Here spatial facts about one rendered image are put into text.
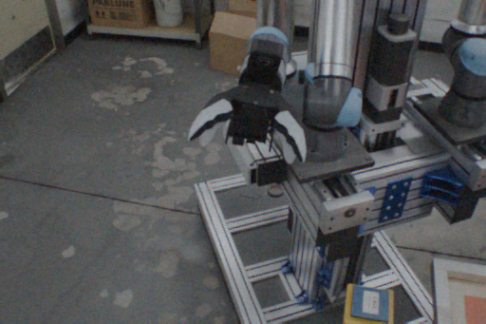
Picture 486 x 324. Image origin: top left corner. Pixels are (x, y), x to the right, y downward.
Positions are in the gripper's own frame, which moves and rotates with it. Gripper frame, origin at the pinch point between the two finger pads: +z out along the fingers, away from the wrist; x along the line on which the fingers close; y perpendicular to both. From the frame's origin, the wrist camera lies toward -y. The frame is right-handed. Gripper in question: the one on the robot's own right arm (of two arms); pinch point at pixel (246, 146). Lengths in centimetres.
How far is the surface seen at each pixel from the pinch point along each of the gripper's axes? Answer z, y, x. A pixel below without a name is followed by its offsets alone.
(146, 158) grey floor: -189, 179, 70
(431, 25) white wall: -387, 121, -147
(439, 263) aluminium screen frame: -40, 61, -60
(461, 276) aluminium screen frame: -37, 62, -66
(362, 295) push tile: -29, 66, -37
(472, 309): -28, 64, -68
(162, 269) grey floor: -100, 174, 35
